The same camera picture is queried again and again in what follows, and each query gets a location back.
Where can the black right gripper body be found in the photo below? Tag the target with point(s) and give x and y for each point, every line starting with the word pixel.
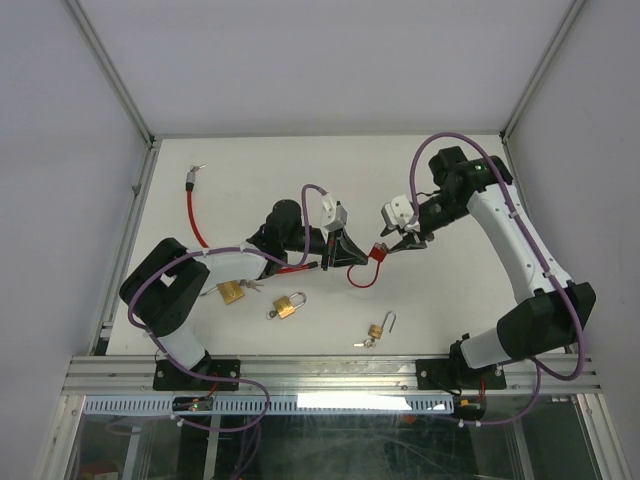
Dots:
pixel 435 214

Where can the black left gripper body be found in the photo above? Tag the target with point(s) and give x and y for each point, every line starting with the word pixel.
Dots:
pixel 318 245

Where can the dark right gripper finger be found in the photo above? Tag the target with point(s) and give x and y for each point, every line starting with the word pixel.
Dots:
pixel 408 243
pixel 389 229

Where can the red thin-cable padlock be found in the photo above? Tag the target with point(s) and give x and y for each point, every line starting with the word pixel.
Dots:
pixel 365 277

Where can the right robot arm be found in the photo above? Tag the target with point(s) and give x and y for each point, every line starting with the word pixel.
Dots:
pixel 551 309

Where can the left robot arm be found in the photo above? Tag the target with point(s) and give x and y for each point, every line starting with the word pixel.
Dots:
pixel 162 290

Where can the medium brass padlock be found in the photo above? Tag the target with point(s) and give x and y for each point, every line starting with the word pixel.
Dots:
pixel 287 305

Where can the small brass long-shackle padlock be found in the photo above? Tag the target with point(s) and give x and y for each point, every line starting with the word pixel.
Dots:
pixel 375 332

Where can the large brass padlock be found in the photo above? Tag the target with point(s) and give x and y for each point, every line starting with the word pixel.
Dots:
pixel 234 290

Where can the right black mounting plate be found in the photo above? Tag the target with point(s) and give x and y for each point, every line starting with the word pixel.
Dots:
pixel 437 374

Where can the black mounting plate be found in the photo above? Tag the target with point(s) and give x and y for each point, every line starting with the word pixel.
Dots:
pixel 170 378
pixel 437 374

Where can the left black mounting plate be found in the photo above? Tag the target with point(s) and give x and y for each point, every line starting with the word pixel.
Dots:
pixel 170 378

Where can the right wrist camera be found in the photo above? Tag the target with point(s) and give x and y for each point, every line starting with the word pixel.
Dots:
pixel 400 211

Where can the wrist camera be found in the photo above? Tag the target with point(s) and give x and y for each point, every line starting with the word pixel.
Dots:
pixel 400 211
pixel 333 215

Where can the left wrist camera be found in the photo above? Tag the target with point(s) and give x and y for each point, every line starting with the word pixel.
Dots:
pixel 333 215

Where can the right aluminium frame post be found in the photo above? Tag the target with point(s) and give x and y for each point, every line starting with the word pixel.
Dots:
pixel 557 40

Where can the aluminium frame post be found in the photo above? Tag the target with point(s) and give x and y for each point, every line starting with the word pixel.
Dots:
pixel 96 47
pixel 557 40

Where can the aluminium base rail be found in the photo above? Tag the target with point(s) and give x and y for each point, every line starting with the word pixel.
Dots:
pixel 280 375

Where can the white slotted cable duct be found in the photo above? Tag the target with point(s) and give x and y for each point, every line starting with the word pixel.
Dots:
pixel 314 403

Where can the left aluminium frame post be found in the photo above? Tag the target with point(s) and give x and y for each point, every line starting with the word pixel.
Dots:
pixel 96 47

